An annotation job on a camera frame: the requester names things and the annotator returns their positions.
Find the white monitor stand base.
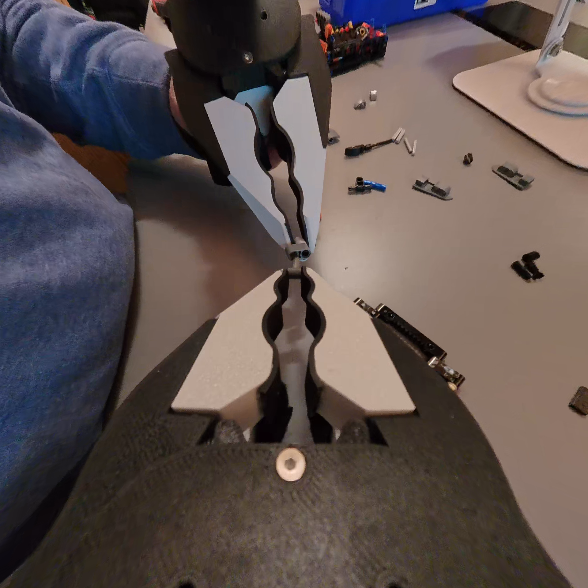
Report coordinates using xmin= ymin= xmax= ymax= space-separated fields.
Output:
xmin=451 ymin=47 xmax=588 ymax=172

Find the black lego axle with connector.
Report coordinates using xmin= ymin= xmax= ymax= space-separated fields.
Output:
xmin=344 ymin=137 xmax=396 ymax=159

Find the person's left hand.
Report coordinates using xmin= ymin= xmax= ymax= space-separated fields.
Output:
xmin=168 ymin=83 xmax=190 ymax=139

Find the grey lego panel piece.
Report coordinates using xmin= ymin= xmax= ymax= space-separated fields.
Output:
xmin=412 ymin=178 xmax=454 ymax=201
xmin=492 ymin=163 xmax=535 ymax=190

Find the person's torso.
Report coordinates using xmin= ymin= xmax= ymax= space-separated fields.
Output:
xmin=0 ymin=87 xmax=137 ymax=556

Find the person's left forearm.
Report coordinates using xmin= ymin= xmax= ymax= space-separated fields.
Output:
xmin=0 ymin=0 xmax=203 ymax=159

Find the blue storage bin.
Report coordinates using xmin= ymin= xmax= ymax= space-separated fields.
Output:
xmin=318 ymin=0 xmax=488 ymax=28

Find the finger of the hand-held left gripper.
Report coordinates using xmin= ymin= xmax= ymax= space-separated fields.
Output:
xmin=203 ymin=93 xmax=296 ymax=250
xmin=273 ymin=75 xmax=329 ymax=252

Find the black connector with blue pin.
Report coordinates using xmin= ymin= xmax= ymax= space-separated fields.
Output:
xmin=347 ymin=176 xmax=388 ymax=194

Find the black tray of lego parts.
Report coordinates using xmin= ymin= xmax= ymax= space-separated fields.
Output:
xmin=316 ymin=11 xmax=389 ymax=77

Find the black lego gear rack assembly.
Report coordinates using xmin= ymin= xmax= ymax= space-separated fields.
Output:
xmin=353 ymin=297 xmax=466 ymax=391

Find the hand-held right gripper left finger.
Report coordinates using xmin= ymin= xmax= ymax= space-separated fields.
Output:
xmin=171 ymin=269 xmax=294 ymax=443

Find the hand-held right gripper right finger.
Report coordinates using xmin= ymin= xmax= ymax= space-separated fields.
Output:
xmin=300 ymin=266 xmax=416 ymax=443

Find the black lego block connector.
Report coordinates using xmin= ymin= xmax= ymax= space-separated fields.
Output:
xmin=511 ymin=259 xmax=545 ymax=282

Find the white monitor stand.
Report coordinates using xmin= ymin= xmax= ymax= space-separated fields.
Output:
xmin=527 ymin=0 xmax=588 ymax=116

